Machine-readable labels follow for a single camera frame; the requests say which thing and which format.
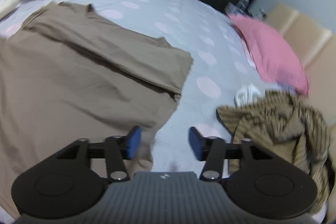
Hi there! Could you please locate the taupe long sleeve shirt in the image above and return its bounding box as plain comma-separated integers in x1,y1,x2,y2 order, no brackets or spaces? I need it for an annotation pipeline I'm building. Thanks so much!
1,2,193,218

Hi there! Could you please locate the olive striped garment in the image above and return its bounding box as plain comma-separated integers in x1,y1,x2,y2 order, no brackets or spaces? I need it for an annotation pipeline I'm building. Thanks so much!
217,90,331,214

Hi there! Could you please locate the white crumpled garment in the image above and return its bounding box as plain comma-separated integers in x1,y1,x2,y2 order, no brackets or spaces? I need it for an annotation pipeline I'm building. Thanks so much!
234,84,263,107

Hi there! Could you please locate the pink pillow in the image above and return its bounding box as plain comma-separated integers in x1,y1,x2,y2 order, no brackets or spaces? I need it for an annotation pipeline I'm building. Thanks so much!
229,14,309,96

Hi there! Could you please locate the polka dot bed sheet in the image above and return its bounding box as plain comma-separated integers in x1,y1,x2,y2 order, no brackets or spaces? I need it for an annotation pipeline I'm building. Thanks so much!
0,0,302,224

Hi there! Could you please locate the cream padded headboard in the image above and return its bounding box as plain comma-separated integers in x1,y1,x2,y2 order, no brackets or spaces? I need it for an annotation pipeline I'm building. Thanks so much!
264,2,336,130

